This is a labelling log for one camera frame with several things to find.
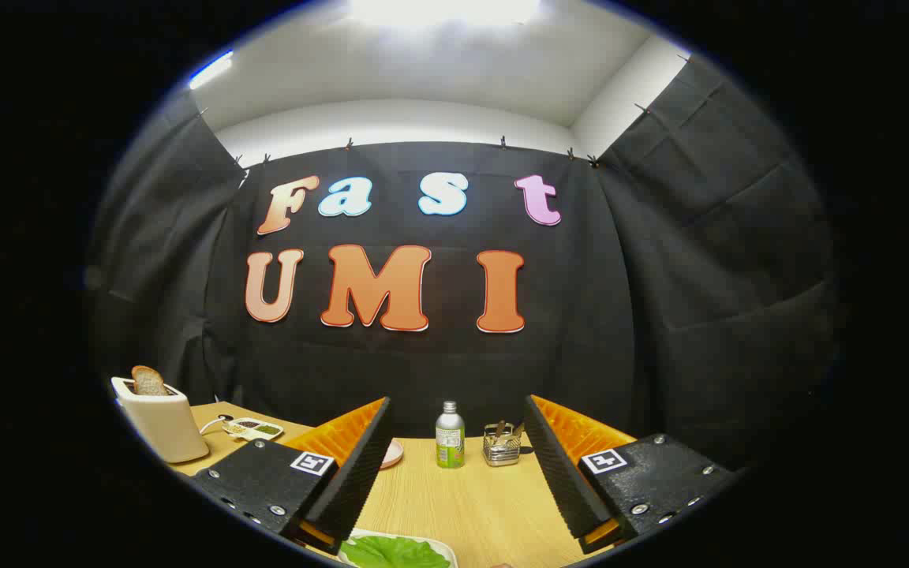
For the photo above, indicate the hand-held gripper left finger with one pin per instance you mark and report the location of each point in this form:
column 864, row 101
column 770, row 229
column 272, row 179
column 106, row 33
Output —
column 356, row 465

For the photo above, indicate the white square plate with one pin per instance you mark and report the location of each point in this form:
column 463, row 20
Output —
column 443, row 546

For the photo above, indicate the large ceiling light panel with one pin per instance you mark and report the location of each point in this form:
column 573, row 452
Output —
column 443, row 9

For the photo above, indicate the pink plate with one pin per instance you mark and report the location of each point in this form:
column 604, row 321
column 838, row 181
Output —
column 393, row 454

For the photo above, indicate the silver bottle with green label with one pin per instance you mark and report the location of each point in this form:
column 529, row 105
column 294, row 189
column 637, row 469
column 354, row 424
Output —
column 450, row 442

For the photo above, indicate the toasted bread slice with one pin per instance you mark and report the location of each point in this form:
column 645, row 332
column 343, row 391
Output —
column 148, row 382

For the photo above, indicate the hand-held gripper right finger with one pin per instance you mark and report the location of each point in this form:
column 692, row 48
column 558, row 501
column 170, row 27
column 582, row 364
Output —
column 561, row 465

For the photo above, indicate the white toaster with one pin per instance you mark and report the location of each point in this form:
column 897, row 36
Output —
column 162, row 426

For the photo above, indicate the white divided bean tray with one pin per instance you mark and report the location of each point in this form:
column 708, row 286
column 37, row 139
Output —
column 253, row 428

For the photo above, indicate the green lettuce leaf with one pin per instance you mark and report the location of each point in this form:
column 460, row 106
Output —
column 395, row 552

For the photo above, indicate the black backdrop cloth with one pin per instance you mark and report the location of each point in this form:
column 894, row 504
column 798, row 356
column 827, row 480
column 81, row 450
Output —
column 620, row 276

